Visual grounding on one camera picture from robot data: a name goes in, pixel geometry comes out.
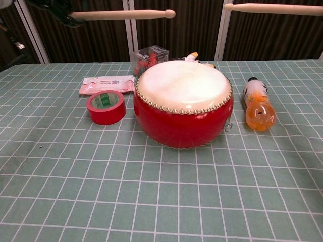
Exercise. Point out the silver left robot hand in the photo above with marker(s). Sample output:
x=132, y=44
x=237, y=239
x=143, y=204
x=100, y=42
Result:
x=64, y=12

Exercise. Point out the wooden drumstick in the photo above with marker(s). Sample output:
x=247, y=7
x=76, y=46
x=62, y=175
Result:
x=272, y=8
x=121, y=14

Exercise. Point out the small red drum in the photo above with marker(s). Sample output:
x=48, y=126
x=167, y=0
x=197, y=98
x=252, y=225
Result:
x=181, y=126

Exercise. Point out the pink wet wipes pack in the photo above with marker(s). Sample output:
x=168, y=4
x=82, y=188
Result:
x=106, y=82

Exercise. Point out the clear box with red pieces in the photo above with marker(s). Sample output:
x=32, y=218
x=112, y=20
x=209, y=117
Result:
x=151, y=56

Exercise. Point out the red tape roll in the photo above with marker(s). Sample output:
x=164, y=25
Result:
x=106, y=117

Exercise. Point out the black-headed plush doll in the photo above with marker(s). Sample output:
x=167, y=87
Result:
x=193, y=56

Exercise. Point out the orange drink bottle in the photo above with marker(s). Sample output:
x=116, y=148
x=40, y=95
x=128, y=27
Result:
x=260, y=116

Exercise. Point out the green checked tablecloth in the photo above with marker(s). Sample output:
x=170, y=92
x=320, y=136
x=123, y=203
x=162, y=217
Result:
x=161, y=214

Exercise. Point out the white partition post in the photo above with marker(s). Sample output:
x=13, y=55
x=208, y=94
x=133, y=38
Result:
x=223, y=30
x=130, y=32
x=33, y=32

